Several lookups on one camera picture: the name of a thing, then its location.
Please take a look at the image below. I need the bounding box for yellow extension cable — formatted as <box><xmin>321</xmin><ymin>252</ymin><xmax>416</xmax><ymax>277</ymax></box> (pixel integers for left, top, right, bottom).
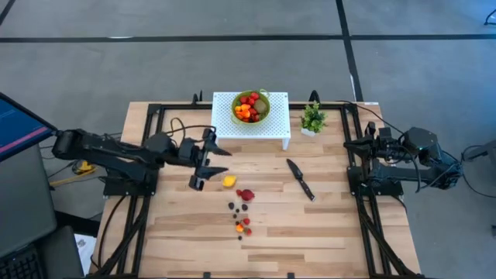
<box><xmin>49</xmin><ymin>158</ymin><xmax>100</xmax><ymax>187</ymax></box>

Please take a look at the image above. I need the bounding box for black aluminium table frame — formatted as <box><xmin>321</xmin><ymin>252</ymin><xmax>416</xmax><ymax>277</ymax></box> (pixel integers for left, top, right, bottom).
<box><xmin>87</xmin><ymin>89</ymin><xmax>425</xmax><ymax>279</ymax></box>

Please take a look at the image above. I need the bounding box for white paper sheet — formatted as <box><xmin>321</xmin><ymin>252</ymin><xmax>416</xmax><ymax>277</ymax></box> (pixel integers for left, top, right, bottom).
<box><xmin>73</xmin><ymin>233</ymin><xmax>98</xmax><ymax>268</ymax></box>

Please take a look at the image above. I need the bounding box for computer monitor blue screen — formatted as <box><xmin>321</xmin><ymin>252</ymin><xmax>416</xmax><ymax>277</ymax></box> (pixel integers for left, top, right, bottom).
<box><xmin>0</xmin><ymin>91</ymin><xmax>59</xmax><ymax>163</ymax></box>

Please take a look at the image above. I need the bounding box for black kitchen knife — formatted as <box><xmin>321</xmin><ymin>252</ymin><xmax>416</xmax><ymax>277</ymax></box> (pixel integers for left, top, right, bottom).
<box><xmin>285</xmin><ymin>157</ymin><xmax>317</xmax><ymax>202</ymax></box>

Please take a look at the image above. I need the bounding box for white perforated shelf riser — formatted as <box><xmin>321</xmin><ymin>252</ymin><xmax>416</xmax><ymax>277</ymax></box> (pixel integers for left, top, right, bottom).
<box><xmin>209</xmin><ymin>91</ymin><xmax>291</xmax><ymax>151</ymax></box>

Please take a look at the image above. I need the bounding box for black keyboard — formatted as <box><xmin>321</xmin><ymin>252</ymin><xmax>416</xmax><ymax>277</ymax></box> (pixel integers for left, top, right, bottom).
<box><xmin>0</xmin><ymin>243</ymin><xmax>43</xmax><ymax>279</ymax></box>

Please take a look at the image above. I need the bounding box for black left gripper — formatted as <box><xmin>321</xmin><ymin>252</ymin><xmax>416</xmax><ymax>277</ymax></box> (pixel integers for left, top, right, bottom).
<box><xmin>178</xmin><ymin>127</ymin><xmax>233</xmax><ymax>191</ymax></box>

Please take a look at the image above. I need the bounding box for black floor cable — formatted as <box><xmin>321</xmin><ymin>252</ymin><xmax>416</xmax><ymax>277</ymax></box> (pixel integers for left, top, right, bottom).
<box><xmin>460</xmin><ymin>143</ymin><xmax>496</xmax><ymax>198</ymax></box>

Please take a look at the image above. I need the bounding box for green colander bowl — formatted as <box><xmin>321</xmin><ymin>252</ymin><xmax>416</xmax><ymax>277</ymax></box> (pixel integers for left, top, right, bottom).
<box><xmin>231</xmin><ymin>88</ymin><xmax>272</xmax><ymax>126</ymax></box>

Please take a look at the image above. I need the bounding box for small green potted plant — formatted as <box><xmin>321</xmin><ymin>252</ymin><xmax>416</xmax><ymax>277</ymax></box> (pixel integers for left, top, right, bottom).
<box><xmin>300</xmin><ymin>99</ymin><xmax>329</xmax><ymax>139</ymax></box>

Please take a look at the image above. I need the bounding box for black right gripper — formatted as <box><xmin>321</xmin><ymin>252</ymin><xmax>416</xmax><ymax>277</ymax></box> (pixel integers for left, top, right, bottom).
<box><xmin>343</xmin><ymin>121</ymin><xmax>404</xmax><ymax>164</ymax></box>

